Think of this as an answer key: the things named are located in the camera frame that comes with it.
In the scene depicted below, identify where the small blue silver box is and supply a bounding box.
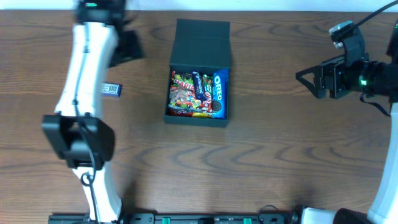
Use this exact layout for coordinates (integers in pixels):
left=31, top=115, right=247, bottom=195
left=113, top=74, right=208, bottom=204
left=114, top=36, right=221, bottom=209
left=101, top=83, right=123, bottom=98

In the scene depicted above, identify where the red green KitKat bar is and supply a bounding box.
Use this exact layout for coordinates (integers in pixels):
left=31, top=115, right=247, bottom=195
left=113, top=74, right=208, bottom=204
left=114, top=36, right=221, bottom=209
left=203, top=74, right=213, bottom=113

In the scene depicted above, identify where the black Haribo candy bag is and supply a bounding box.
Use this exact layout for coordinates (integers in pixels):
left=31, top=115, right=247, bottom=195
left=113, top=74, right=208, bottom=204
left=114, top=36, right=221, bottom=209
left=168, top=71, right=203, bottom=112

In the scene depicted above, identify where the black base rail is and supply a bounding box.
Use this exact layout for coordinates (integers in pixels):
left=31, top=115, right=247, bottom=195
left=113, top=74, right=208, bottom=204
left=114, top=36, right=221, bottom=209
left=47, top=212, right=296, bottom=224

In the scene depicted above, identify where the black gift box with lid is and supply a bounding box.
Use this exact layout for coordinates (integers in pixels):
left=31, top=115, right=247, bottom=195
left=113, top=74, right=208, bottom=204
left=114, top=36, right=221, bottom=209
left=164, top=19, right=231, bottom=127

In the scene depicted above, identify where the blue Oreo cookie pack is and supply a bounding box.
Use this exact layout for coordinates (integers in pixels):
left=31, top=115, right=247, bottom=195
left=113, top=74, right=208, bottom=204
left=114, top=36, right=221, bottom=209
left=211, top=68, right=229, bottom=119

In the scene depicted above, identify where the purple Dairy Milk bar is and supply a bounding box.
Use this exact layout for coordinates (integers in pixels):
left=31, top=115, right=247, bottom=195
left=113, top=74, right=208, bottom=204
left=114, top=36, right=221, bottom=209
left=192, top=72, right=207, bottom=101

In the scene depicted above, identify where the red Hacks candy bag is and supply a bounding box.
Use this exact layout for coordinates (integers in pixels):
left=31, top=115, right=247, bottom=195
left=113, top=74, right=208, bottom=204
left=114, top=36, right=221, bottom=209
left=169, top=108, right=193, bottom=118

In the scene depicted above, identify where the yellow Hacks candy bag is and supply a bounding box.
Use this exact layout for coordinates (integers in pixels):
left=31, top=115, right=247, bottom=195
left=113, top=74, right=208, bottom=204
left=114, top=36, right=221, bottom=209
left=192, top=112, right=212, bottom=119

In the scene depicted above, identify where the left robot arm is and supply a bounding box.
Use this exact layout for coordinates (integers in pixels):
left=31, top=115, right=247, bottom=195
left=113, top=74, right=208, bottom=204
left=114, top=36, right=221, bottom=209
left=42, top=1, right=142, bottom=223

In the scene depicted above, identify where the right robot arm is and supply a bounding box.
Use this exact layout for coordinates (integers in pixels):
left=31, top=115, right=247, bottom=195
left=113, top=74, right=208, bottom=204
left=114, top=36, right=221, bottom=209
left=275, top=21, right=397, bottom=223

